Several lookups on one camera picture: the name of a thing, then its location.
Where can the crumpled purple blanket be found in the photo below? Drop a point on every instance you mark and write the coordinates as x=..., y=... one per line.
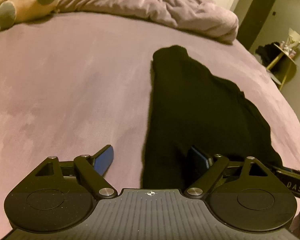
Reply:
x=203, y=17

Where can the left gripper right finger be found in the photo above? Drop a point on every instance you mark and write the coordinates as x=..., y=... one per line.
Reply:
x=207, y=158

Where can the black cloth on table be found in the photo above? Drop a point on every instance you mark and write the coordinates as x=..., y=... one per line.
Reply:
x=268, y=52

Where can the cream paper bag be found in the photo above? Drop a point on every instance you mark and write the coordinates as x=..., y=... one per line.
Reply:
x=293, y=39

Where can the black garment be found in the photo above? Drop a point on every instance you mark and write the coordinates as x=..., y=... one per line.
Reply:
x=193, y=108

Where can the purple bed cover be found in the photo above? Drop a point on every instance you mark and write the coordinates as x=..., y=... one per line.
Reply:
x=72, y=83

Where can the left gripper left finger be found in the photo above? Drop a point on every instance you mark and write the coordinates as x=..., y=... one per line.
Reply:
x=102, y=159

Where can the yellow side table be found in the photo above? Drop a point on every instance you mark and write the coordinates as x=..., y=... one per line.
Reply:
x=282, y=69

